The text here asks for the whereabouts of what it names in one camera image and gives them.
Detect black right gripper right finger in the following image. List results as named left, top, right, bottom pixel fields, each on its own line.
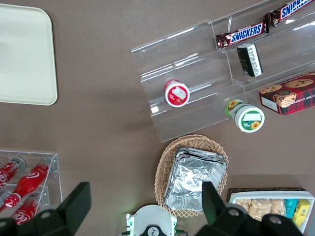
left=196, top=181, right=304, bottom=236

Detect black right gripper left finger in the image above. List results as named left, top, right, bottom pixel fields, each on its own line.
left=0, top=181, right=93, bottom=236

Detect white rectangular snack tray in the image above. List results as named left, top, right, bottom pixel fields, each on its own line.
left=228, top=190, right=315, bottom=234

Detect light oval wicker basket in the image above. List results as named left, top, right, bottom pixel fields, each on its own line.
left=154, top=134, right=230, bottom=218

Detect beige plastic tray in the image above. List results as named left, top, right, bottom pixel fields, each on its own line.
left=0, top=3, right=59, bottom=106

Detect clear crispy snack pack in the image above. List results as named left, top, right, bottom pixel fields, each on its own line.
left=251, top=198, right=272, bottom=222
left=270, top=198, right=287, bottom=217
left=235, top=198, right=253, bottom=220

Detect stacked aluminium foil trays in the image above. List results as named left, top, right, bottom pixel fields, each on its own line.
left=163, top=147, right=228, bottom=213

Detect clear acrylic bottle rack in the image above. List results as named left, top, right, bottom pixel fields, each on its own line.
left=0, top=149, right=63, bottom=222

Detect red cola bottle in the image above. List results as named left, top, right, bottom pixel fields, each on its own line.
left=11, top=195, right=42, bottom=226
left=4, top=161, right=52, bottom=208
left=0, top=157, right=27, bottom=188

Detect teal snack packet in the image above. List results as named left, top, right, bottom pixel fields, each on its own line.
left=284, top=198, right=300, bottom=219

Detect yellow snack packet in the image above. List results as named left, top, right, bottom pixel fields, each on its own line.
left=292, top=199, right=311, bottom=228

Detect green sunflower yogurt cup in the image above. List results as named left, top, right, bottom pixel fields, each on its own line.
left=224, top=99, right=266, bottom=133

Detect red strawberry yogurt cup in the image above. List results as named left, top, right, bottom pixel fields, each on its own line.
left=163, top=78, right=190, bottom=108

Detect red plaid cookie box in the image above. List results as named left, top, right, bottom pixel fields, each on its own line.
left=258, top=71, right=315, bottom=116

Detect clear acrylic step stand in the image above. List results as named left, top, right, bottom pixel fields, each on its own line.
left=130, top=0, right=315, bottom=144

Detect small black white box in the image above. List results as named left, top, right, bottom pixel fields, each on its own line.
left=236, top=43, right=264, bottom=78

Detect Snickers chocolate bar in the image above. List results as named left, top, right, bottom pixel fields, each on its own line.
left=263, top=0, right=315, bottom=28
left=215, top=22, right=270, bottom=51

